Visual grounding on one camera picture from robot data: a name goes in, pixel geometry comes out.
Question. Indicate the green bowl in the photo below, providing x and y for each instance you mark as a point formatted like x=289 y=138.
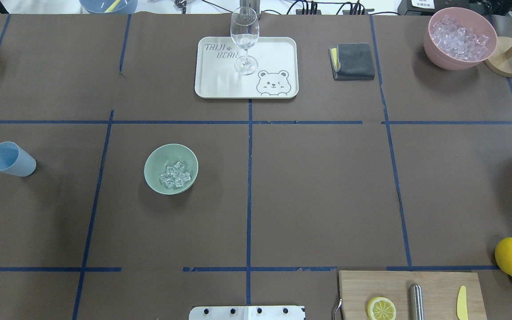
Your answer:
x=165 y=155

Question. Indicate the light blue plastic cup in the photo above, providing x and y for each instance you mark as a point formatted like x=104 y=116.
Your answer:
x=15 y=161

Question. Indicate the ice cubes in bowl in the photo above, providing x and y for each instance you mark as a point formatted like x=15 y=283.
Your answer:
x=175 y=176

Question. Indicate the blue bowl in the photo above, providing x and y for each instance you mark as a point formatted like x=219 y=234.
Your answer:
x=109 y=6

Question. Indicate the pink bowl with ice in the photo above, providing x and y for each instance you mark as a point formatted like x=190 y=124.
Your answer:
x=458 y=38

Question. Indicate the white bear tray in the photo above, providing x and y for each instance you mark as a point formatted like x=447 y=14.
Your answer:
x=276 y=76

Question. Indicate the clear wine glass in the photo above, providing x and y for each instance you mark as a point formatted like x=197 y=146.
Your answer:
x=245 y=32

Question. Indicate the lemon half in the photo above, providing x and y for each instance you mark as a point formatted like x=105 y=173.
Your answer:
x=381 y=308

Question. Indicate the wooden cutting board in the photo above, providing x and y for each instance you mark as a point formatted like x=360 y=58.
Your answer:
x=439 y=293

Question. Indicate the yellow plastic knife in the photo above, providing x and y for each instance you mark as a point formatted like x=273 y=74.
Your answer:
x=461 y=303

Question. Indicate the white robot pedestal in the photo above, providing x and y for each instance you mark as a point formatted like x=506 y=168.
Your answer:
x=263 y=312

